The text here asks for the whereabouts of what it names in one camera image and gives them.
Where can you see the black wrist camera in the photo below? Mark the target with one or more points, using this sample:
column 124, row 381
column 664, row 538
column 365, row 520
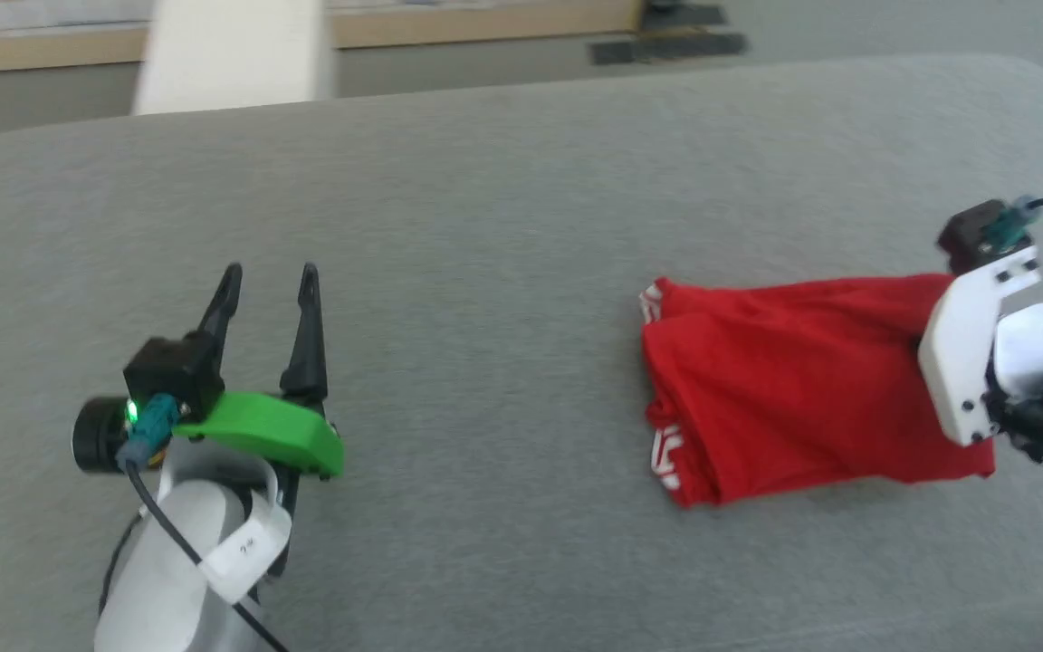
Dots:
column 173, row 371
column 970, row 237

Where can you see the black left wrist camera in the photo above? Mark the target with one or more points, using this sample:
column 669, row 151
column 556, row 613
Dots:
column 173, row 371

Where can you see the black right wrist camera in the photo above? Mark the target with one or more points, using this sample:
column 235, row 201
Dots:
column 970, row 237

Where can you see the grey fabric sofa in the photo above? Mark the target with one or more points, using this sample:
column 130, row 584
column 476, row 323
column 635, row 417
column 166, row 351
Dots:
column 503, row 362

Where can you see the wooden edge strip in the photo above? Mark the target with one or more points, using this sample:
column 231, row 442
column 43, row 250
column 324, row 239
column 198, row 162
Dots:
column 33, row 52

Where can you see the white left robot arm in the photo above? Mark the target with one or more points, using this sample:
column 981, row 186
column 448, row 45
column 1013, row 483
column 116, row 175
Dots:
column 164, row 570

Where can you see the red and white garment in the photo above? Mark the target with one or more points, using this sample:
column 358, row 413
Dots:
column 793, row 389

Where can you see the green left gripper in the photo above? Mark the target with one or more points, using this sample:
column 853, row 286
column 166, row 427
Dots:
column 268, row 426

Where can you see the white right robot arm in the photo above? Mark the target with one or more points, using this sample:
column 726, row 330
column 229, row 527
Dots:
column 1038, row 349

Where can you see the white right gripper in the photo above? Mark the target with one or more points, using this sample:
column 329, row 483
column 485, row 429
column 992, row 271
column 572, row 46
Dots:
column 961, row 353

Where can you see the white flat board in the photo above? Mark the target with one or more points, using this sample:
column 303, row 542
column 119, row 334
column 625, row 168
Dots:
column 232, row 54

